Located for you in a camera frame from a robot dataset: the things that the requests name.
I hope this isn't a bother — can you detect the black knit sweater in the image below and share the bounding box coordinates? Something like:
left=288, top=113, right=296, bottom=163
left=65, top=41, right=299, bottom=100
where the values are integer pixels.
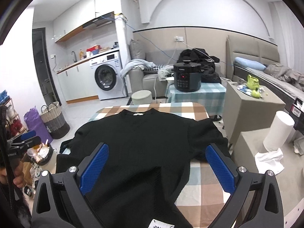
left=55, top=108, right=231, bottom=228

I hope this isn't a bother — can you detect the pile of black clothes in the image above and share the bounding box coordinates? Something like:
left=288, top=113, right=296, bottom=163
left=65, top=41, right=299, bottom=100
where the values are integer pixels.
left=177, top=48, right=221, bottom=83

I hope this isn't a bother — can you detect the person left hand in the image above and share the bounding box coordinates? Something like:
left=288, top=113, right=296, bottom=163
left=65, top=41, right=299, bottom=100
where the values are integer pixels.
left=0, top=161, right=25, bottom=188

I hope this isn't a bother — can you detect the purple bag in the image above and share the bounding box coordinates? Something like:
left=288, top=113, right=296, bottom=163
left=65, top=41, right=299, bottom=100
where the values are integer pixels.
left=24, top=107, right=53, bottom=143

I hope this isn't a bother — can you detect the plaid checkered tablecloth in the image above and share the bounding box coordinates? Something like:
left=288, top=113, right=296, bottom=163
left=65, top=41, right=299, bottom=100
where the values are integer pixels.
left=62, top=102, right=241, bottom=228

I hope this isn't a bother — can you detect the white crumpled tissue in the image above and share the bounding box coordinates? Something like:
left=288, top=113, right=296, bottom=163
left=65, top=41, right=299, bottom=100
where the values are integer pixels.
left=255, top=148, right=284, bottom=175

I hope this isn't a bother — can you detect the woven laundry basket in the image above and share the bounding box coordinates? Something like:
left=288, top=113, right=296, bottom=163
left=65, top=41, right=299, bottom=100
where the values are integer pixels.
left=40, top=101, right=70, bottom=139

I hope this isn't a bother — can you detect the grey cube cabinet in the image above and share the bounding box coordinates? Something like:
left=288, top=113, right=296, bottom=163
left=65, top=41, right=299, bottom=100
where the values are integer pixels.
left=222, top=81, right=287, bottom=145

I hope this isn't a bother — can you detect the white round stool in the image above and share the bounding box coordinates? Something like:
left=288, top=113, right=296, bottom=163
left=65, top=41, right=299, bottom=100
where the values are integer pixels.
left=131, top=90, right=153, bottom=105

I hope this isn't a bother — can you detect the teal checkered side table cloth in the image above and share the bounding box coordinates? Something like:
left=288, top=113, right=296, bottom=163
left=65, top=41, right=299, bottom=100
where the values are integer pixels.
left=165, top=83, right=226, bottom=116

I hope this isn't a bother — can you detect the grey sofa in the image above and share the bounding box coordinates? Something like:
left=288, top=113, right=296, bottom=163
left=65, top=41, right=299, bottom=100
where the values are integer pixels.
left=127, top=39, right=184, bottom=97

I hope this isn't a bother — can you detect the white front-load washing machine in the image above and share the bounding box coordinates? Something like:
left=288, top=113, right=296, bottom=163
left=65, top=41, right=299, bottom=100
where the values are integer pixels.
left=90, top=49, right=128, bottom=100

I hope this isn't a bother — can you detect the black electric pressure cooker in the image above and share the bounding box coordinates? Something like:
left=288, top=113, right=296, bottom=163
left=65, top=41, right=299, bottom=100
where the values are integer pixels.
left=173, top=60, right=201, bottom=92

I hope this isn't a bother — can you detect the light blue pillow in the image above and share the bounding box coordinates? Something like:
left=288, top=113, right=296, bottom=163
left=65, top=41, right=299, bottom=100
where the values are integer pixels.
left=234, top=57, right=266, bottom=71

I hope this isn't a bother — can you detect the beige upholstered bed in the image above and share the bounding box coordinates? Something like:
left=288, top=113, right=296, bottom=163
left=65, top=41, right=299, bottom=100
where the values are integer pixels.
left=226, top=35, right=303, bottom=111

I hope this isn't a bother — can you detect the grey blanket on bed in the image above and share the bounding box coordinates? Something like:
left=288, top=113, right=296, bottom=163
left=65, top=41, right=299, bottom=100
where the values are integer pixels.
left=263, top=64, right=304, bottom=91

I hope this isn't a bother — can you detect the range hood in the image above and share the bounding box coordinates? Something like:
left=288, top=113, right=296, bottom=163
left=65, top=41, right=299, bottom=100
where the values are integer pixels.
left=82, top=12, right=115, bottom=30

